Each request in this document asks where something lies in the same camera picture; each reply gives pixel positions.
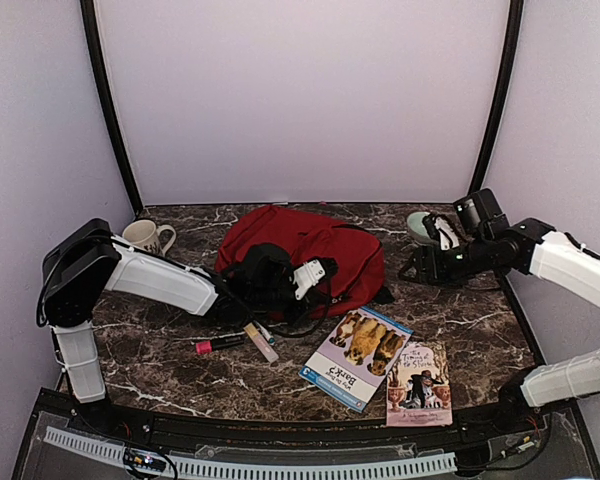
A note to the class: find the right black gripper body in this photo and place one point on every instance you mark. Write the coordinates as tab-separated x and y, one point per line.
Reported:
476	260

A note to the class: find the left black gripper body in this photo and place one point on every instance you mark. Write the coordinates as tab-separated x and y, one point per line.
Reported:
265	300

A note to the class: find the red student backpack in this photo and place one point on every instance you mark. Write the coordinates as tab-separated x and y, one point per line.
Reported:
360	278

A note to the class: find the pink Shakespeare book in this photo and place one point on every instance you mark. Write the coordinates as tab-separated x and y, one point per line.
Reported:
418	388

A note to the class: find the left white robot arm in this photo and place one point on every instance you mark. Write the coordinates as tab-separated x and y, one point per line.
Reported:
93	260

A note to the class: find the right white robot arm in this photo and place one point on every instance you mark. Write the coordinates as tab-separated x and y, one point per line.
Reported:
535	248

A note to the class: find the pale yellow highlighter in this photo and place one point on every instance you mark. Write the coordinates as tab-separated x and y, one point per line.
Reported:
261	343

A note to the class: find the celadon bowl far right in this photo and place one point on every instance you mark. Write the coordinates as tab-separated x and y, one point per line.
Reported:
417	229

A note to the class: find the teal capped white marker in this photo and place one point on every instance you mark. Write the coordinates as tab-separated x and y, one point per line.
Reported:
266	334

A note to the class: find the pink black highlighter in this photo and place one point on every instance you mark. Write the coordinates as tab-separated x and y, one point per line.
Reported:
218	344

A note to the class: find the dog cover book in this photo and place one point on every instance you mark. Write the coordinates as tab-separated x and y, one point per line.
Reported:
355	358

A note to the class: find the cream patterned mug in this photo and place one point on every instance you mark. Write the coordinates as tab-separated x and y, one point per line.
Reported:
147	235

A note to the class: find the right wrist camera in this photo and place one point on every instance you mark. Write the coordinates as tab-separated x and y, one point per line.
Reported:
480	217

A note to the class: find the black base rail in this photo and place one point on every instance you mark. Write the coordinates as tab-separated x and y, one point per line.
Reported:
235	414

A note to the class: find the white slotted cable duct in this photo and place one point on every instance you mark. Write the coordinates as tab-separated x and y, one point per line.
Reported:
225	463

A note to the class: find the right black frame post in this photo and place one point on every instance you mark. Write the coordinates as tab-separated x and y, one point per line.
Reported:
500	94

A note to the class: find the black frame post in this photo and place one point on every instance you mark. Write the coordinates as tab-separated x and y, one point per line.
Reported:
108	109
500	94

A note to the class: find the left black frame post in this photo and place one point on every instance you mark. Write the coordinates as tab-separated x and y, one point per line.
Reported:
108	109

